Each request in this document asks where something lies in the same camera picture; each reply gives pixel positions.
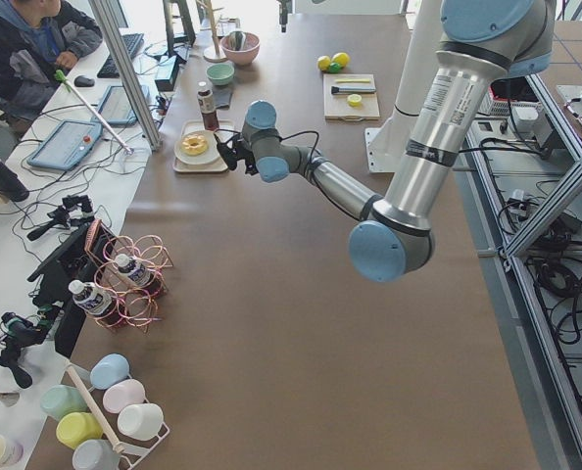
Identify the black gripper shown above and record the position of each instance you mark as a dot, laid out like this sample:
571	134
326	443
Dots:
229	156

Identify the white round plate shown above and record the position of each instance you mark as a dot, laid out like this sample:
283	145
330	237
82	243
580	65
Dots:
206	158

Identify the glazed twisted donut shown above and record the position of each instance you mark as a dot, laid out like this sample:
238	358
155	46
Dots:
194	144

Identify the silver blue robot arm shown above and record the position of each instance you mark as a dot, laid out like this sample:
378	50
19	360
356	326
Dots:
481	41

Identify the white rectangular tray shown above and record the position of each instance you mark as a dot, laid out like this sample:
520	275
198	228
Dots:
217	166

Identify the dark drink bottle on tray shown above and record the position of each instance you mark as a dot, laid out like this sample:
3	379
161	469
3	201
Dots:
207	106

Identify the grey folded cloth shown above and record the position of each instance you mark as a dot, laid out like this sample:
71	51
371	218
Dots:
222	97

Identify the mint green bowl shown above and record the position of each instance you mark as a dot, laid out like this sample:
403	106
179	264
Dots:
220	74

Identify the pink bowl with ice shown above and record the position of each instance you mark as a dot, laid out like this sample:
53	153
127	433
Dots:
247	55

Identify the wooden cup stand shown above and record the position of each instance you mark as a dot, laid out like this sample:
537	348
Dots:
212	54

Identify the wooden cutting board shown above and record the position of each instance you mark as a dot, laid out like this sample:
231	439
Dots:
336	107

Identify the metal ice scoop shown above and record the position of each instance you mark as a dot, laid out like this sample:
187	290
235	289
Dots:
236	39

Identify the blue teach pendant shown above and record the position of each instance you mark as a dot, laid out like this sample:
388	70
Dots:
114	107
67	145

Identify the yellow plastic knife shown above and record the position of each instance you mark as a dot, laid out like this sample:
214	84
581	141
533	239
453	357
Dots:
352	80

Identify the whole yellow lemon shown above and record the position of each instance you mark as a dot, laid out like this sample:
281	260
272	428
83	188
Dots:
323	63
342	59

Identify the half cut lemon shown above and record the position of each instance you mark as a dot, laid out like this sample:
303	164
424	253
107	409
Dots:
354	100

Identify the bottle in copper rack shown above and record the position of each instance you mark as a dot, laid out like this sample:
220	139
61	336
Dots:
97	302
140	275

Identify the black computer mouse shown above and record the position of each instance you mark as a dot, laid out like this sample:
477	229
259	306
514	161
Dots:
83	81

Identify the black thermos bottle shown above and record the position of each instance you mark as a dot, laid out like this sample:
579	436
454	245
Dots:
10	185

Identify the seated person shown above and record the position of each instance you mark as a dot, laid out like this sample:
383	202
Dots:
38	38

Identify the blue cup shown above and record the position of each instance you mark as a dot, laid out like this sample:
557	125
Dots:
109	370

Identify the pink cup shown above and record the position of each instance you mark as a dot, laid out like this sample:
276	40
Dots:
123	394

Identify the white cup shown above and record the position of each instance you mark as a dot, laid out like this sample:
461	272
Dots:
141	421

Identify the green cup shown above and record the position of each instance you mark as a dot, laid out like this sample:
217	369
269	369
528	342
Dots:
61	400

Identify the yellow cup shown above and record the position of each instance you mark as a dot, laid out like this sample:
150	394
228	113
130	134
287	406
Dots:
76	428

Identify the grey cup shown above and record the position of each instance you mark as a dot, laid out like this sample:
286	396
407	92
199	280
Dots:
95	455

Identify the aluminium frame post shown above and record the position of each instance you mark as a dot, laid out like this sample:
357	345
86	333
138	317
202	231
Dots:
107	22

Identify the knife with steel handle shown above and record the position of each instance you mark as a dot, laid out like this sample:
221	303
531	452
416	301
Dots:
341	90

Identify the copper wire bottle rack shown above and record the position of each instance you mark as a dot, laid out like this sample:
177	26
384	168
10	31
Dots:
138	306

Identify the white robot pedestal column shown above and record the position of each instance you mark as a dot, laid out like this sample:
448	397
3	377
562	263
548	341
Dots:
386	145

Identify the white wire cup rack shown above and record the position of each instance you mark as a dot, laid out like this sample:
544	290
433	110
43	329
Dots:
130	450

